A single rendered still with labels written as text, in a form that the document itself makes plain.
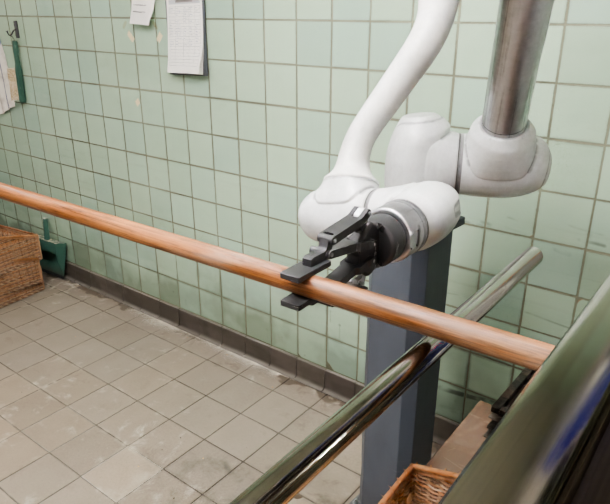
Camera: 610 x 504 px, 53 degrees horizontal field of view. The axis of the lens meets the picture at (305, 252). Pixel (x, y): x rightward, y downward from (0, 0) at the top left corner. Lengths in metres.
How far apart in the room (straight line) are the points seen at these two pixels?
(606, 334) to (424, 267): 1.40
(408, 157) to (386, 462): 0.93
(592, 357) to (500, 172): 1.35
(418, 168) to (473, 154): 0.13
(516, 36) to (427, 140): 0.34
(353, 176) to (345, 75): 1.13
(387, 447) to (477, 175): 0.85
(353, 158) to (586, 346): 0.94
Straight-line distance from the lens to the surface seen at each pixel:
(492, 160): 1.49
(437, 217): 0.98
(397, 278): 1.61
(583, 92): 1.86
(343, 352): 2.52
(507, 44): 1.34
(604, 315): 0.20
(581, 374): 0.17
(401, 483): 1.18
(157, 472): 2.33
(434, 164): 1.52
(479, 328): 0.66
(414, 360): 0.66
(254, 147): 2.49
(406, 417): 1.82
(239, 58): 2.49
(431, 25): 1.11
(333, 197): 1.06
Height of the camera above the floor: 1.52
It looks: 22 degrees down
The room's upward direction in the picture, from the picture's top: straight up
